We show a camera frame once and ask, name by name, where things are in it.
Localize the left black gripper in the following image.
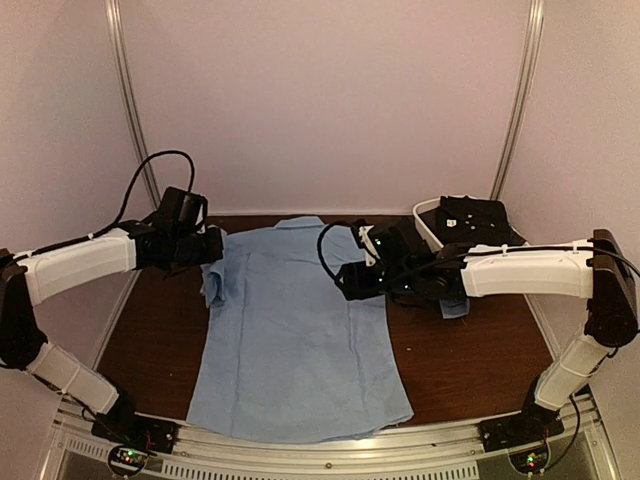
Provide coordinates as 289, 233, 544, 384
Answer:
171, 228, 223, 268

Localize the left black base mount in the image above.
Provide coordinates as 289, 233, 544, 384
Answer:
91, 414, 178, 454

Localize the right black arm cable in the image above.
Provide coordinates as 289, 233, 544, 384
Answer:
317, 221, 361, 286

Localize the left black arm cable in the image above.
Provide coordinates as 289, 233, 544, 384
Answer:
84, 151, 196, 241

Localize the aluminium frame post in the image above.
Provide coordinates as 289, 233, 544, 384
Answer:
490, 0, 546, 200
103, 0, 166, 201

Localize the black folded shirt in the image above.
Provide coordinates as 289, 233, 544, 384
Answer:
435, 196, 518, 246

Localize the front aluminium rail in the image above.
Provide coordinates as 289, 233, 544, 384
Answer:
49, 392, 621, 480

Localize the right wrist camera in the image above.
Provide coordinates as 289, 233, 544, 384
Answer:
354, 219, 379, 267

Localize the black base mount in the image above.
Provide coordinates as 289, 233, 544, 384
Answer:
478, 412, 564, 452
91, 414, 178, 454

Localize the right aluminium frame post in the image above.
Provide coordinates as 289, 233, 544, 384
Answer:
490, 0, 546, 200

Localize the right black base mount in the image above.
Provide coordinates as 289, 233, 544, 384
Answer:
478, 412, 564, 452

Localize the left aluminium frame post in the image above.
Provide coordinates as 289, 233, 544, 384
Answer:
103, 0, 166, 201

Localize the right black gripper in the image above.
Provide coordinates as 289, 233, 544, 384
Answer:
336, 260, 418, 300

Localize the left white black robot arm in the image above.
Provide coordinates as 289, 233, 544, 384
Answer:
1, 187, 223, 444

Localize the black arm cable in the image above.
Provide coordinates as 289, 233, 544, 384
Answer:
84, 151, 196, 241
317, 221, 361, 286

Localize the light blue long sleeve shirt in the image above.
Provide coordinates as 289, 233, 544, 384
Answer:
186, 216, 414, 444

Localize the white plastic basket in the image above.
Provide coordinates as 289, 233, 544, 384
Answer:
412, 196, 526, 252

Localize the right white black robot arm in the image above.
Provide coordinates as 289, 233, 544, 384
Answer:
330, 220, 639, 442

